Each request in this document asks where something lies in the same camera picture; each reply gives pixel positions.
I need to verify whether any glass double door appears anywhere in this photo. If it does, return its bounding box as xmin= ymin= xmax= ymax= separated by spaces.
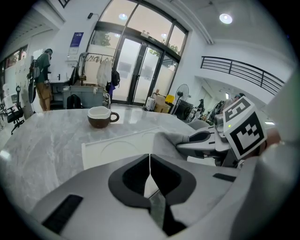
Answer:
xmin=110 ymin=35 xmax=179 ymax=106

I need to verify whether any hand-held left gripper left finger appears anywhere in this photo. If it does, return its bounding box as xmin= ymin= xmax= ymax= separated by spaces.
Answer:
xmin=30 ymin=153 xmax=165 ymax=240

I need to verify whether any large cardboard box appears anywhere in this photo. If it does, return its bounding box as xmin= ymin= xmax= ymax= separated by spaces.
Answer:
xmin=154 ymin=93 xmax=171 ymax=112

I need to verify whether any blue wall poster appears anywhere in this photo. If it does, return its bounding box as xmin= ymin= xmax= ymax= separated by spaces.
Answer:
xmin=71 ymin=32 xmax=84 ymax=47

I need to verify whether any brown and white cup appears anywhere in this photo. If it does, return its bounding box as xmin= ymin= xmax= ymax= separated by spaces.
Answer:
xmin=87 ymin=105 xmax=120 ymax=129

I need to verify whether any black hanging backpack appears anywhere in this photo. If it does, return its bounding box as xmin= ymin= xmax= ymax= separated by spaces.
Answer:
xmin=111 ymin=69 xmax=120 ymax=89

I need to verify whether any person's grey shirt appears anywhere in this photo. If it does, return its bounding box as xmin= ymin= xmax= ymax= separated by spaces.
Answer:
xmin=239 ymin=70 xmax=300 ymax=218

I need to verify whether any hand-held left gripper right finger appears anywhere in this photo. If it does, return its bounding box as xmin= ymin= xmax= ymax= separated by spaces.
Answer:
xmin=150 ymin=153 xmax=243 ymax=237

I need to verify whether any person's right forearm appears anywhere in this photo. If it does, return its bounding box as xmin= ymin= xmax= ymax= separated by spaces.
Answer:
xmin=259 ymin=128 xmax=283 ymax=155

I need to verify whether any black office chair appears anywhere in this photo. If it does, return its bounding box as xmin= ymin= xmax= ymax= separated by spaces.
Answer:
xmin=7 ymin=85 xmax=25 ymax=135

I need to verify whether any black floor backpack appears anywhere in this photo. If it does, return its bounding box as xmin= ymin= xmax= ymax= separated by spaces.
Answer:
xmin=67 ymin=94 xmax=82 ymax=110

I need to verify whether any white suitcase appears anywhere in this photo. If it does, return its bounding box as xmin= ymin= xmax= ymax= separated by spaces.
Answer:
xmin=146 ymin=97 xmax=157 ymax=111

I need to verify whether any short black balcony railing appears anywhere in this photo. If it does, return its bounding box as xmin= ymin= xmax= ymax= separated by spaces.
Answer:
xmin=201 ymin=56 xmax=284 ymax=96

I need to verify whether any black clothes rack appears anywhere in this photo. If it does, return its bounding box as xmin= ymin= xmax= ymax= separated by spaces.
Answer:
xmin=78 ymin=52 xmax=117 ymax=94

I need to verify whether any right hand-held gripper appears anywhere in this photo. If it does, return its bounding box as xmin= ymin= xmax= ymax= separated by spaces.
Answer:
xmin=175 ymin=95 xmax=268 ymax=167

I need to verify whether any white locker cabinet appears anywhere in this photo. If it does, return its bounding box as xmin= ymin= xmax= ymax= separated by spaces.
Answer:
xmin=4 ymin=56 xmax=33 ymax=113

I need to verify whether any grey shell chair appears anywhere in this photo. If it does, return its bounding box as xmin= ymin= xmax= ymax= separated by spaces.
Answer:
xmin=188 ymin=120 xmax=214 ymax=131

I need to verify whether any black standing fan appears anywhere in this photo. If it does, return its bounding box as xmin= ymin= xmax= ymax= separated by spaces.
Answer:
xmin=174 ymin=83 xmax=190 ymax=115

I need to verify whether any round ceiling light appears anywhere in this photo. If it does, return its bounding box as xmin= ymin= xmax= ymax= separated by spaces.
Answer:
xmin=219 ymin=13 xmax=233 ymax=25

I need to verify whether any white hanging garment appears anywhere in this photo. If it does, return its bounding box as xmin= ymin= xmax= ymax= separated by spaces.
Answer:
xmin=97 ymin=60 xmax=113 ymax=89

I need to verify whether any white square box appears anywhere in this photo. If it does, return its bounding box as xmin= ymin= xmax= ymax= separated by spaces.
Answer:
xmin=81 ymin=126 xmax=216 ymax=200

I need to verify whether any grey cloth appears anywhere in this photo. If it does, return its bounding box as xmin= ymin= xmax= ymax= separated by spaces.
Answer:
xmin=153 ymin=131 xmax=190 ymax=162

